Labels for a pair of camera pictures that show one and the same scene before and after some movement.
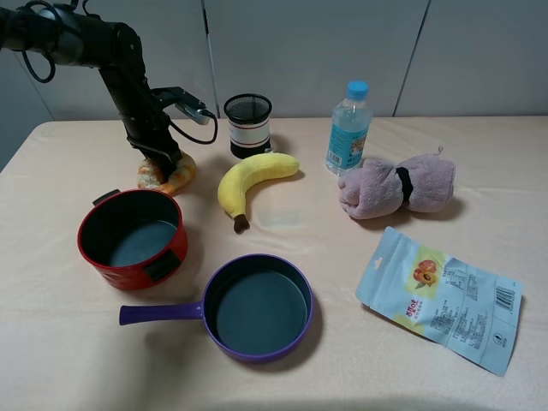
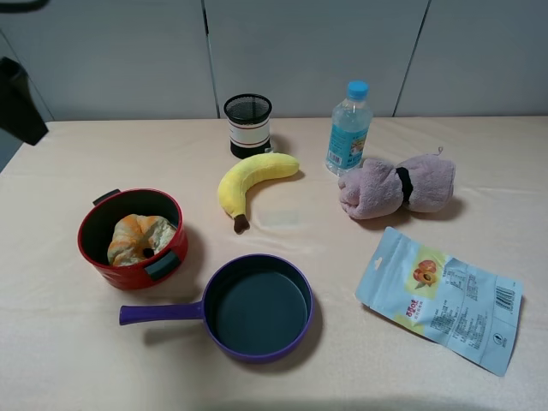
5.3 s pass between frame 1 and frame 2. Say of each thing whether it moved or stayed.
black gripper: moved
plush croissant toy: moved
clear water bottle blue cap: stayed
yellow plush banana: stayed
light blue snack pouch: stayed
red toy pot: stayed
